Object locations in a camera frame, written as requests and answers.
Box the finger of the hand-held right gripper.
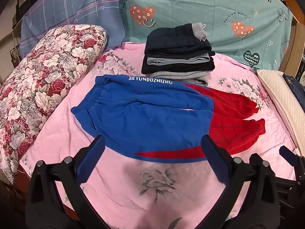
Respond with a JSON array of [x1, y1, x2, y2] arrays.
[[276, 179, 301, 220], [279, 145, 305, 179]]

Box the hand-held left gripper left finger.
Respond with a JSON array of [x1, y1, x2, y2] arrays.
[[25, 135, 108, 229]]

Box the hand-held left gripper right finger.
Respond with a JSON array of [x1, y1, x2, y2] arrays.
[[201, 135, 280, 229]]

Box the blue and red pants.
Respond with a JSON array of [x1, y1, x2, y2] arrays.
[[71, 75, 266, 164]]

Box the thick grey folded pants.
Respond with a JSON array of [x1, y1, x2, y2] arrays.
[[149, 70, 209, 86]]

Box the black folded pants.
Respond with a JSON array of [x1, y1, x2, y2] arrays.
[[141, 55, 215, 75]]

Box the thin grey folded pants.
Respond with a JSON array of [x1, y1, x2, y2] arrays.
[[146, 54, 210, 65]]

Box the black pants with grey waistband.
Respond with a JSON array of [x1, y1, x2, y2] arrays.
[[145, 23, 212, 55]]

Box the cream quilted pillow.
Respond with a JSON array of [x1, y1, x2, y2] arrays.
[[257, 69, 305, 155]]

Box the pink floral bedsheet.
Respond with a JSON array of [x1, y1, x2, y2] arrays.
[[22, 42, 301, 229]]

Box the dark blue denim cloth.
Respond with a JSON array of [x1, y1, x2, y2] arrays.
[[282, 73, 305, 101]]

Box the red floral quilt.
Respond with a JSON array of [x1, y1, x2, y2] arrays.
[[0, 24, 107, 185]]

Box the wooden headboard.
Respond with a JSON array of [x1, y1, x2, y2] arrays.
[[278, 0, 305, 79]]

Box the teal heart-print pillow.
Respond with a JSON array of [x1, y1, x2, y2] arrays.
[[118, 0, 293, 71]]

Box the blue plaid pillow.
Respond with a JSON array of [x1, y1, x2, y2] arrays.
[[19, 0, 127, 58]]

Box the white display shelf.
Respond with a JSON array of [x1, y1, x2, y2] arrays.
[[0, 0, 32, 60]]

